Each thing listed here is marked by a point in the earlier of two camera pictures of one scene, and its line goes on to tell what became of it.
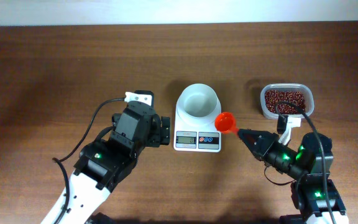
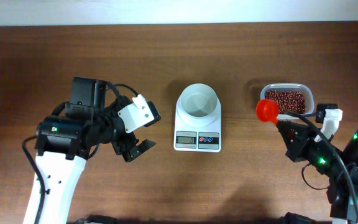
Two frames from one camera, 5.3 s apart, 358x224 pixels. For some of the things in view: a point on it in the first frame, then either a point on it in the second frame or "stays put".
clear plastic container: x=289 y=99 stays put
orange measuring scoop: x=224 y=122 → x=267 y=111
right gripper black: x=266 y=145 → x=299 y=140
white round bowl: x=197 y=102 stays put
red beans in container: x=272 y=98 stays put
